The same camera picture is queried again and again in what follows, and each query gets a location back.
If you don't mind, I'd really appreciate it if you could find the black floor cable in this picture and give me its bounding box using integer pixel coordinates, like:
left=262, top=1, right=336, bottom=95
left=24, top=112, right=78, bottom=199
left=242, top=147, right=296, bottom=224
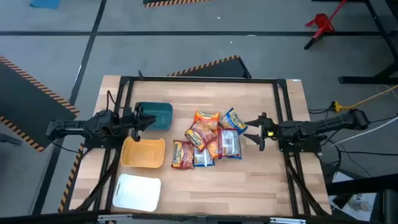
left=320, top=136, right=398, bottom=178

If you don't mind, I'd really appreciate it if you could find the blue Maruchan noodle packet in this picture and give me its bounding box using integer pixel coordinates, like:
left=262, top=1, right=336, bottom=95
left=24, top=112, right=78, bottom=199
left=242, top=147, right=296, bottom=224
left=220, top=107, right=249, bottom=135
left=193, top=145, right=216, bottom=168

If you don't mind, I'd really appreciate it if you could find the white plastic bin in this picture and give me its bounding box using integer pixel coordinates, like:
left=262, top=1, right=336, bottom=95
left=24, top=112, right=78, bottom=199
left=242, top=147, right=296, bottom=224
left=112, top=173, right=162, bottom=213

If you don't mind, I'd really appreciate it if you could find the black aluminium table frame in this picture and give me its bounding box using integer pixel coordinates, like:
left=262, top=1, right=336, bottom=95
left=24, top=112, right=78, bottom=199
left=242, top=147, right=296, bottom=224
left=70, top=70, right=332, bottom=218

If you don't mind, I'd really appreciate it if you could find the blue floor mat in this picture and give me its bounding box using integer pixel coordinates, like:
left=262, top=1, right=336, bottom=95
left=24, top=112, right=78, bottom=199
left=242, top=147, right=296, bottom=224
left=29, top=0, right=62, bottom=9

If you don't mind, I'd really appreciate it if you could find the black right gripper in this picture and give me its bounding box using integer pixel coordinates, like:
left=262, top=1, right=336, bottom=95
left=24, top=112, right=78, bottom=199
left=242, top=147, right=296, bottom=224
left=243, top=112, right=282, bottom=152

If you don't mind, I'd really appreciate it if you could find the black equipment stand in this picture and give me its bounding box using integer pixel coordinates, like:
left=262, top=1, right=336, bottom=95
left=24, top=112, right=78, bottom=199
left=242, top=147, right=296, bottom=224
left=325, top=173, right=398, bottom=224

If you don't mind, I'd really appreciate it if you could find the hazard tape strip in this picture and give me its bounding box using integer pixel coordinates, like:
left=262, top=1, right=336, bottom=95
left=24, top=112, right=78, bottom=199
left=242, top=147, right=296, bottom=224
left=58, top=142, right=85, bottom=213

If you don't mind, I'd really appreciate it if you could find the white floor cable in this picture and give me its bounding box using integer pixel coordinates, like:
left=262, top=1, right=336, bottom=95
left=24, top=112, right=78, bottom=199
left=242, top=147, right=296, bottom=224
left=329, top=116, right=398, bottom=147

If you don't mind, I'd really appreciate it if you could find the large hazard-striped black mat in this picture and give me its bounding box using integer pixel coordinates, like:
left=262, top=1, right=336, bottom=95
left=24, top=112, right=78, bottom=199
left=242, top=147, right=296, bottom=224
left=0, top=54, right=80, bottom=153

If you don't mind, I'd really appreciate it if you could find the dark desk foot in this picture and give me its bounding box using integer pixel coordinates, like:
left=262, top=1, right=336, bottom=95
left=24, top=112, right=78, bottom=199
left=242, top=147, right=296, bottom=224
left=0, top=132, right=23, bottom=147

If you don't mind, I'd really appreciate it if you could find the black desk frame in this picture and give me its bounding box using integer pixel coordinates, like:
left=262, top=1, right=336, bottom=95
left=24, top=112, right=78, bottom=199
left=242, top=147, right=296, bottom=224
left=338, top=0, right=398, bottom=85

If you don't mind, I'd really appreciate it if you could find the yellow extension cable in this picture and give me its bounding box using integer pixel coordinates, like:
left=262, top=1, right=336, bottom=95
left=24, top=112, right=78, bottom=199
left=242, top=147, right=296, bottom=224
left=331, top=83, right=398, bottom=113

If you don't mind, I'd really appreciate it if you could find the red Maruchan noodle packet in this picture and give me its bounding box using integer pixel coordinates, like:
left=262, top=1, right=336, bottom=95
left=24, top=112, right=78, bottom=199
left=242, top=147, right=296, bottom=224
left=216, top=127, right=243, bottom=161
left=170, top=140, right=195, bottom=170
left=185, top=120, right=218, bottom=152

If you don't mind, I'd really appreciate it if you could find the white paper sheet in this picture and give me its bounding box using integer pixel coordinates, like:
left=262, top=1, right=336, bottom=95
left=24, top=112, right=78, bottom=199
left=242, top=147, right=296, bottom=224
left=329, top=170, right=379, bottom=222

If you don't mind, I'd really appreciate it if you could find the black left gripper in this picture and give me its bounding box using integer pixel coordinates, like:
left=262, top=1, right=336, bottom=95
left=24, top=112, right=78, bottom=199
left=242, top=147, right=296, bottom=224
left=119, top=104, right=157, bottom=142

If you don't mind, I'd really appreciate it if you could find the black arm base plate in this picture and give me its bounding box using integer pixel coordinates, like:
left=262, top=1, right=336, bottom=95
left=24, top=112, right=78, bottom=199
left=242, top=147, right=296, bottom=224
left=83, top=136, right=125, bottom=149
left=279, top=136, right=323, bottom=154

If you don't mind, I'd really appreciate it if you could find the black rail with silver brackets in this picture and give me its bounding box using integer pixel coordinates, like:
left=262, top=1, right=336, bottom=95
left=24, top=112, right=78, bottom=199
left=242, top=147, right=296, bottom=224
left=0, top=210, right=343, bottom=224

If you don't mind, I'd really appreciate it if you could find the teal plastic bin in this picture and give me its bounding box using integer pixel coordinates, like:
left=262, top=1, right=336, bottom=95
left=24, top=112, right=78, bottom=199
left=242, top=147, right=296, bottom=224
left=134, top=101, right=174, bottom=131

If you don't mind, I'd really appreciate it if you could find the yellow plastic bin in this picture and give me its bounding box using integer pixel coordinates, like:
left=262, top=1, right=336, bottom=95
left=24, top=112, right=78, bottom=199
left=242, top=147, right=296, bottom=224
left=120, top=136, right=166, bottom=169

